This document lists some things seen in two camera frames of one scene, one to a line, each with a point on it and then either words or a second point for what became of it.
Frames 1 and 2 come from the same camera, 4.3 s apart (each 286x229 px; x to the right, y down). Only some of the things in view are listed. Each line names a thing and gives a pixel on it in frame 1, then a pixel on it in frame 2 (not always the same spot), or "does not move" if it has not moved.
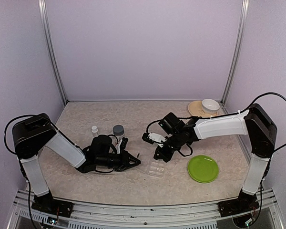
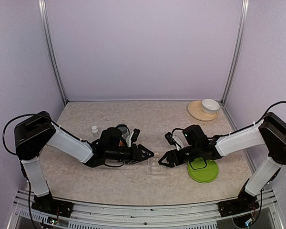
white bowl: [210, 106] does not move
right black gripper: [162, 156] to [170, 159]
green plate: [203, 169] does not move
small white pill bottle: [95, 130] does not move
